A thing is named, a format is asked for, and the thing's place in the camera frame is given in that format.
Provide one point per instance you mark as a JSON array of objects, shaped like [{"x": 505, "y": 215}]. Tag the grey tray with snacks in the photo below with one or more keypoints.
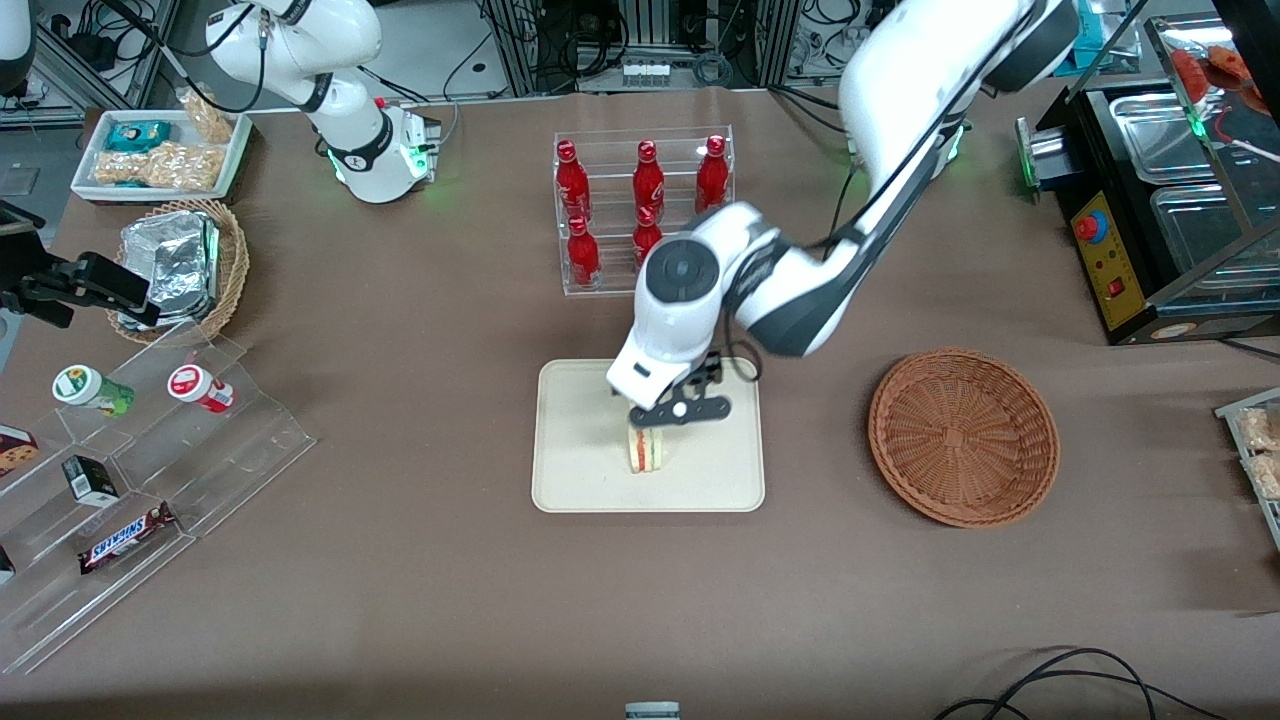
[{"x": 1232, "y": 420}]

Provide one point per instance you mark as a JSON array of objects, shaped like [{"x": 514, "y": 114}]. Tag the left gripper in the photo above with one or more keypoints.
[{"x": 708, "y": 370}]

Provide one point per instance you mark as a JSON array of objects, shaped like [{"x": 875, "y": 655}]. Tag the red Coca-Cola aluminium bottle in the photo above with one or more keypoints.
[
  {"x": 571, "y": 180},
  {"x": 583, "y": 255},
  {"x": 645, "y": 238},
  {"x": 648, "y": 180},
  {"x": 712, "y": 175}
]

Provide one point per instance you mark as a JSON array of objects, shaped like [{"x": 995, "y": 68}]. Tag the green lidded cup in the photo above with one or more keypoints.
[{"x": 88, "y": 388}]

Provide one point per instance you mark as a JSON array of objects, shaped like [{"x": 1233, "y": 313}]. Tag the clear wrapped snack pack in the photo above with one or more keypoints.
[
  {"x": 1262, "y": 430},
  {"x": 1266, "y": 478}
]

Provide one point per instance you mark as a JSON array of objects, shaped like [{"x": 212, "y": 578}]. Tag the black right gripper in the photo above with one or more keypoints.
[{"x": 42, "y": 283}]

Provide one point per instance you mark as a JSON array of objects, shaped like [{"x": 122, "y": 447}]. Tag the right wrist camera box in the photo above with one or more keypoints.
[{"x": 110, "y": 280}]

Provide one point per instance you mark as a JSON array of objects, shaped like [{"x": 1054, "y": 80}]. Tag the aluminium foil container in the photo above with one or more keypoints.
[{"x": 170, "y": 265}]

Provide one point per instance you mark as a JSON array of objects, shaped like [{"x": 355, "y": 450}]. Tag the aluminium frame equipment rack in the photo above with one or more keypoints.
[{"x": 580, "y": 40}]

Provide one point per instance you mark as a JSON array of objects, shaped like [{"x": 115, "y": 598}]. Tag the triangle sandwich with vegetables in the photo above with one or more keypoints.
[{"x": 647, "y": 450}]

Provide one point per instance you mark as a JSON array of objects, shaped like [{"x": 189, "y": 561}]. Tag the teal snack packet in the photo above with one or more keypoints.
[{"x": 138, "y": 135}]

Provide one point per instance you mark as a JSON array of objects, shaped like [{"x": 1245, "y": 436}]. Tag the clear acrylic bottle rack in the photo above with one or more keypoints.
[{"x": 610, "y": 150}]

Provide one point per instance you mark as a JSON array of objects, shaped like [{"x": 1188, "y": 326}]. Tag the red labelled cup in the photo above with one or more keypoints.
[{"x": 198, "y": 388}]

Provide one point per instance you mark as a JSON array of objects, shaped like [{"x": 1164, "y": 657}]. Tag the clear acrylic stepped display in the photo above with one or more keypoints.
[{"x": 240, "y": 440}]

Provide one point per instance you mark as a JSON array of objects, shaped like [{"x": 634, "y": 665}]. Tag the large clear bag of nuts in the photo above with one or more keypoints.
[{"x": 165, "y": 168}]

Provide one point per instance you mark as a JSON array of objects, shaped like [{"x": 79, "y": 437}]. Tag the white power strip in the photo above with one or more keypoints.
[{"x": 646, "y": 70}]

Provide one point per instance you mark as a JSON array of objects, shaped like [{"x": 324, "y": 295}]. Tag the Snickers chocolate bar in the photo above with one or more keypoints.
[{"x": 125, "y": 540}]

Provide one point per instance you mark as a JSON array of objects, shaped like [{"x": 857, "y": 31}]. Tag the black food warmer display case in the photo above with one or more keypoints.
[{"x": 1105, "y": 265}]

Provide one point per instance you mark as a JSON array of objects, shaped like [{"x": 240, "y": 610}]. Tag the white snack tray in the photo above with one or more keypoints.
[{"x": 235, "y": 150}]

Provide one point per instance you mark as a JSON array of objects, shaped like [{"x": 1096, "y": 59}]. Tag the small grey device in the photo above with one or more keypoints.
[{"x": 652, "y": 711}]

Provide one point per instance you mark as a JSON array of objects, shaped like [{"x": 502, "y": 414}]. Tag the deep wicker basket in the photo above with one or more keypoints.
[{"x": 232, "y": 270}]

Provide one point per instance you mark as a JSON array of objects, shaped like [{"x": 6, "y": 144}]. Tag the teal cardboard box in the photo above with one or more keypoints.
[{"x": 1100, "y": 40}]

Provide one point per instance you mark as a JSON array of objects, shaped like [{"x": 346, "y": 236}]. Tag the brown cookie box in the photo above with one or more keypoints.
[{"x": 15, "y": 452}]

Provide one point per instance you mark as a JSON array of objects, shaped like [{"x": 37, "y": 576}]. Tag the red glazed food pieces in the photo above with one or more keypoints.
[{"x": 1215, "y": 68}]

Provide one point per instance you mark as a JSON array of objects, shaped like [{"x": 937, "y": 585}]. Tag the small black box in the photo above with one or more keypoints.
[{"x": 92, "y": 482}]

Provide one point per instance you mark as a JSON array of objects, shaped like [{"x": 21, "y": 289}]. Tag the small clear bag of nuts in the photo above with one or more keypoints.
[{"x": 208, "y": 118}]

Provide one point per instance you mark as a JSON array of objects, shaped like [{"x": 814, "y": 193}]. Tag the round brown wicker basket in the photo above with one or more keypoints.
[{"x": 960, "y": 440}]

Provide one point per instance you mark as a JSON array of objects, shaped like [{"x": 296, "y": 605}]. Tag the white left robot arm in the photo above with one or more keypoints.
[{"x": 900, "y": 90}]

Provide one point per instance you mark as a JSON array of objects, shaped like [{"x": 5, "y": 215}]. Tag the dark snack packet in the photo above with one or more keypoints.
[{"x": 5, "y": 565}]

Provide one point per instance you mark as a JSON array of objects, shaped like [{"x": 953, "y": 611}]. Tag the beige plastic tray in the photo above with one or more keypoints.
[{"x": 580, "y": 450}]

